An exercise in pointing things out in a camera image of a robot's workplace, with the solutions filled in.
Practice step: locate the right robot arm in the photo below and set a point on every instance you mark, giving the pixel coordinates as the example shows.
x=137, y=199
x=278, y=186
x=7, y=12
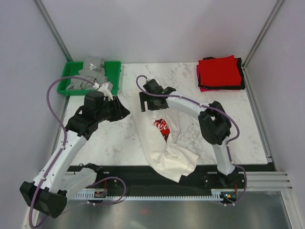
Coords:
x=217, y=127

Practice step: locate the front aluminium rail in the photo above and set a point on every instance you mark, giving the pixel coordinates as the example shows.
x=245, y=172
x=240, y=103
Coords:
x=269, y=181

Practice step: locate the green plastic tray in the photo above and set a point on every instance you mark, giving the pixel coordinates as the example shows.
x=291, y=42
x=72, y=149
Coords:
x=112, y=72

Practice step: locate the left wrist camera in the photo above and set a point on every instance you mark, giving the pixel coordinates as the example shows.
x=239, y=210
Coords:
x=105, y=89

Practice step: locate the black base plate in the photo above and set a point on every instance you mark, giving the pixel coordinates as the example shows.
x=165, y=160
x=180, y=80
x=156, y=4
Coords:
x=143, y=181

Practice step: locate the black folded t-shirt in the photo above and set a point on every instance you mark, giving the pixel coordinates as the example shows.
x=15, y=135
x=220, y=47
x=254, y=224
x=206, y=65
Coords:
x=239, y=65

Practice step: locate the pink folded t-shirt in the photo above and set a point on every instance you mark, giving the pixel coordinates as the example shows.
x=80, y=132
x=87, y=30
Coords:
x=207, y=80

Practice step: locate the white slotted cable duct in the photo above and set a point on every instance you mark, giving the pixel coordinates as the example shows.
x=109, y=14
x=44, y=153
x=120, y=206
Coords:
x=92, y=195

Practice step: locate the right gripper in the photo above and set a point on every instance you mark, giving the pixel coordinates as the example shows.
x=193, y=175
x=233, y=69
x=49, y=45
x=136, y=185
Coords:
x=145, y=97

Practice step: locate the aluminium frame post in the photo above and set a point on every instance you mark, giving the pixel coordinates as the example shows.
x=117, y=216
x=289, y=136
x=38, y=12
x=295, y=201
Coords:
x=51, y=26
x=270, y=19

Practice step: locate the white Coca-Cola t-shirt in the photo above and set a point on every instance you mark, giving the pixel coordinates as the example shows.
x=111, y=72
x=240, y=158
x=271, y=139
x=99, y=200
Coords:
x=158, y=132

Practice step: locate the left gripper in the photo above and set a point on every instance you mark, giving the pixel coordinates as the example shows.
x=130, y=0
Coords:
x=120, y=111

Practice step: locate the left aluminium frame post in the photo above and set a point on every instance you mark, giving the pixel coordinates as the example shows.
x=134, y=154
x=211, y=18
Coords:
x=51, y=26

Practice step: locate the right aluminium frame post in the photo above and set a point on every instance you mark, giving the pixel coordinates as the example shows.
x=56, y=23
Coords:
x=270, y=19

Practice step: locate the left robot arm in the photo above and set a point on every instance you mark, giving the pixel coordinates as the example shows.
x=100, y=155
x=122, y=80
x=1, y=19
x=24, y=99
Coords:
x=49, y=193

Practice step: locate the red folded t-shirt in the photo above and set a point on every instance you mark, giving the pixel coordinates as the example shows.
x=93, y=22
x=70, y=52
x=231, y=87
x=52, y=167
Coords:
x=226, y=67

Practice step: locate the grey t-shirt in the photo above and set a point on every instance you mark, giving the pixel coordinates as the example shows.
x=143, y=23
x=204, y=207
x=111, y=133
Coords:
x=93, y=71

